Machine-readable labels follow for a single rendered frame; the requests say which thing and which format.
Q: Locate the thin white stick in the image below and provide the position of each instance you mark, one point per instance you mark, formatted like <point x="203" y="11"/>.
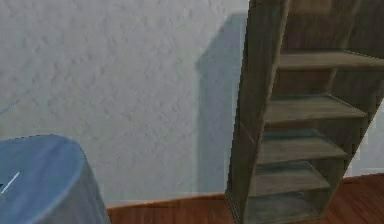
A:
<point x="10" y="182"/>

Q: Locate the blue round cloth-covered table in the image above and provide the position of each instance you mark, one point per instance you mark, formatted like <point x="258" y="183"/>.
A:
<point x="43" y="180"/>

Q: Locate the brown wooden bookshelf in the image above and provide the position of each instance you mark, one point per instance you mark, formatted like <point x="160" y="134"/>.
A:
<point x="293" y="110"/>

